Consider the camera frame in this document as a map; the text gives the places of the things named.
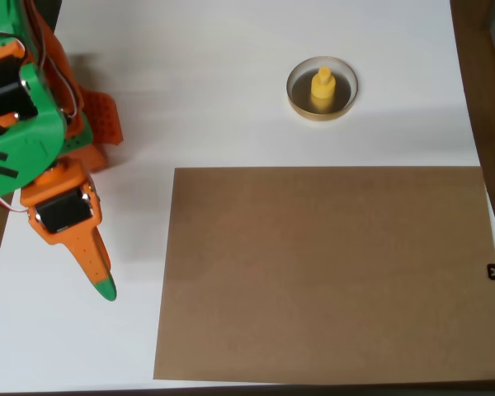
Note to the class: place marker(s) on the orange gripper black servo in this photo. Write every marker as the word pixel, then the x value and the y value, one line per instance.
pixel 62 211

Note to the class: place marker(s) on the small yellow plastic piece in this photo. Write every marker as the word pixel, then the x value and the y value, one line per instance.
pixel 323 88

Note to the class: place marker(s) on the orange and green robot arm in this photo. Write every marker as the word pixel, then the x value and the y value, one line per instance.
pixel 20 152

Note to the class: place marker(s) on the round shallow metal dish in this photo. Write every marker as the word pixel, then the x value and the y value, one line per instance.
pixel 346 103

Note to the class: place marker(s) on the brown cardboard sheet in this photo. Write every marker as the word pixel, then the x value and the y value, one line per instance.
pixel 326 272

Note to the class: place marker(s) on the small black tag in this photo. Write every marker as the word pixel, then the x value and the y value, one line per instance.
pixel 493 272

